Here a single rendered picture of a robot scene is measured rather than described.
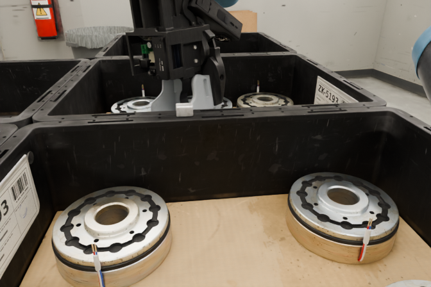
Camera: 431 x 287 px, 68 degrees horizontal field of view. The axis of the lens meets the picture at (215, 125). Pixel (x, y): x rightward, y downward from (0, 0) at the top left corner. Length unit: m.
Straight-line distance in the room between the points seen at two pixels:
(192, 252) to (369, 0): 3.97
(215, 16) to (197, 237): 0.27
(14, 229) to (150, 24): 0.24
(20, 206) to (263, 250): 0.22
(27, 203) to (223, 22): 0.30
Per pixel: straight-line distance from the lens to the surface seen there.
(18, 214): 0.32
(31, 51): 3.43
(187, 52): 0.38
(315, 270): 0.32
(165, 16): 0.38
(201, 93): 0.41
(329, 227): 0.31
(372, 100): 0.43
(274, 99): 0.58
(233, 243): 0.33
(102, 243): 0.30
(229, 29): 0.45
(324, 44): 3.93
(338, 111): 0.37
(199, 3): 0.41
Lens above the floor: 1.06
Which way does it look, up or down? 24 degrees down
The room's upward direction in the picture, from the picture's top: straight up
